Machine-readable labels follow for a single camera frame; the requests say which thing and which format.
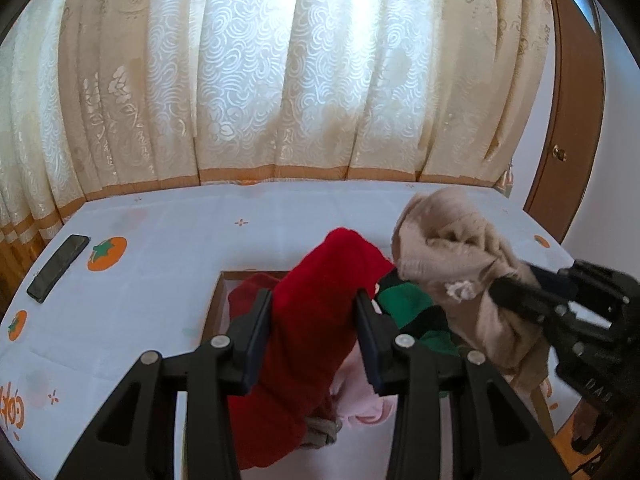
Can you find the black smartphone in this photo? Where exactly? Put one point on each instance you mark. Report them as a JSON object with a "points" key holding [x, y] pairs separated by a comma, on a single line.
{"points": [[57, 267]]}

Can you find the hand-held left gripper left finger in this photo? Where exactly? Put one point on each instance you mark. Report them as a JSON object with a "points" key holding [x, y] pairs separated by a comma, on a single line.
{"points": [[260, 340]]}

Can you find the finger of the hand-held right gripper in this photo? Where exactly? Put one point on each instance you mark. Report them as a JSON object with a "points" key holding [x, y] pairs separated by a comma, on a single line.
{"points": [[590, 282], [525, 300]]}

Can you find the beige underwear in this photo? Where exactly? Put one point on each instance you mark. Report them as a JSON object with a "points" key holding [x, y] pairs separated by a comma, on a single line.
{"points": [[450, 240]]}

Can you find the brass door knob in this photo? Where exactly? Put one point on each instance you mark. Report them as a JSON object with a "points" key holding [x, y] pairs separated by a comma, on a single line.
{"points": [[559, 152]]}

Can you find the pale pink underwear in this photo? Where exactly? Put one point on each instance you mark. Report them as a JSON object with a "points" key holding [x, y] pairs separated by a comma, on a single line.
{"points": [[362, 402]]}

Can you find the red underwear with grey waistband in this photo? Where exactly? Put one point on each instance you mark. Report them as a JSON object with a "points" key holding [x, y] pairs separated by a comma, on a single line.
{"points": [[315, 320]]}

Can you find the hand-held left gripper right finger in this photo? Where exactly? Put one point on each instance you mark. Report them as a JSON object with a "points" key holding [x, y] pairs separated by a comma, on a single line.
{"points": [[367, 345]]}

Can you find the cream patterned curtain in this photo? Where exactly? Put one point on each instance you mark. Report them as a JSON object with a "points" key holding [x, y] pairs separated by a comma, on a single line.
{"points": [[280, 70]]}

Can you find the orange red underwear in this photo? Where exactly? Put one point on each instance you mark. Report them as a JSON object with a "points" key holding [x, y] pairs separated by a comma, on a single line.
{"points": [[250, 295]]}

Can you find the brown wooden door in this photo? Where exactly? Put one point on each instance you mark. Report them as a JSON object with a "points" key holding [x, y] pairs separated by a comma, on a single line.
{"points": [[570, 110]]}

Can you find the curtain tassel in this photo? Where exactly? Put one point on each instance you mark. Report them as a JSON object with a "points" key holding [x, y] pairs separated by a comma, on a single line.
{"points": [[507, 175]]}

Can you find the shallow gold cardboard box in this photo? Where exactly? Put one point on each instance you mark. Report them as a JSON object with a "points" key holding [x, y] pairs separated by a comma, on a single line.
{"points": [[212, 310]]}

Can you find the green underwear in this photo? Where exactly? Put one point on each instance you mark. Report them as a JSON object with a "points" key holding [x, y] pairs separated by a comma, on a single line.
{"points": [[410, 305]]}

